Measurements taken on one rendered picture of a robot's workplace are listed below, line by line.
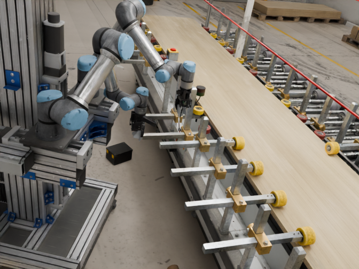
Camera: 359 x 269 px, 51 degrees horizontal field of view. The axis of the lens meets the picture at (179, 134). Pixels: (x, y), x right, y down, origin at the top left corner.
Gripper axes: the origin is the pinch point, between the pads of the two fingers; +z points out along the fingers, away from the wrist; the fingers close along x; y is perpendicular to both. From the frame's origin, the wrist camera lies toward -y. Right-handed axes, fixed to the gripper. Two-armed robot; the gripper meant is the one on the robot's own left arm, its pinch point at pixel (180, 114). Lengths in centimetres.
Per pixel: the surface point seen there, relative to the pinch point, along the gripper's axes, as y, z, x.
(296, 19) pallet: -638, 93, 513
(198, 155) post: 22.0, 16.3, 7.8
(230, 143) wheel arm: 26.1, 5.8, 25.1
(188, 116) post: -2.9, 3.4, 7.3
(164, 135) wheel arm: 0.8, 14.7, -8.6
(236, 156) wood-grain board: 32.1, 10.7, 27.6
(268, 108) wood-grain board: -26, 11, 80
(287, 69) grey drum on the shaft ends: -121, 18, 156
